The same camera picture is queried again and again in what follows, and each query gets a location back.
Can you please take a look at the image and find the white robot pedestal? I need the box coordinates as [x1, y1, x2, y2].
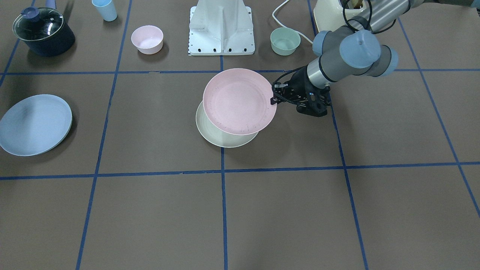
[187, 0, 255, 56]

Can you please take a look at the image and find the light blue cup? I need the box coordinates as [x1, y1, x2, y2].
[91, 0, 118, 22]

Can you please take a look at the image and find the pink bowl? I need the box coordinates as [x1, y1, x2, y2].
[130, 25, 164, 55]

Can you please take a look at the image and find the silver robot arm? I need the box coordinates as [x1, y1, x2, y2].
[270, 0, 425, 114]

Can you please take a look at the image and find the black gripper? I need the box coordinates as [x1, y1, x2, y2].
[270, 67, 331, 105]

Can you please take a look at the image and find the green bowl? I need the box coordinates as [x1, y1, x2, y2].
[270, 27, 301, 56]

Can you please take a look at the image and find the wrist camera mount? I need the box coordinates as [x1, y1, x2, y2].
[295, 91, 331, 117]

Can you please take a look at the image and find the cream toaster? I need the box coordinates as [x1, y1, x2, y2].
[313, 0, 370, 32]

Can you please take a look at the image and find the pink plate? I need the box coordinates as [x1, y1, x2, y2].
[202, 68, 277, 135]

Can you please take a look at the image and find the light blue plate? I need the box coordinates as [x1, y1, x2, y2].
[0, 94, 73, 156]

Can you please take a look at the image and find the cream plate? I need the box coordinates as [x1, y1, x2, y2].
[195, 102, 258, 148]

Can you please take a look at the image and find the dark pot with glass lid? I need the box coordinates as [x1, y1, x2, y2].
[12, 0, 76, 57]

